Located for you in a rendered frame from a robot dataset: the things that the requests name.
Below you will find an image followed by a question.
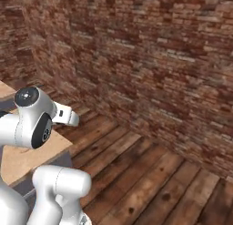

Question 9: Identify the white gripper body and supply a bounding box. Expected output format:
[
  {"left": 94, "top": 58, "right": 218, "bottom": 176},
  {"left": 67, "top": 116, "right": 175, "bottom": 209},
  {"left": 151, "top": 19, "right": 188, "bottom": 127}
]
[{"left": 64, "top": 104, "right": 81, "bottom": 128}]

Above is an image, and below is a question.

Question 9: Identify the grey counter cabinet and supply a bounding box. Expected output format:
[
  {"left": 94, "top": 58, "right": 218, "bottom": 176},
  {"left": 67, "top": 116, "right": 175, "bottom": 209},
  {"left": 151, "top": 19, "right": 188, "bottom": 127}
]
[{"left": 11, "top": 149, "right": 74, "bottom": 209}]

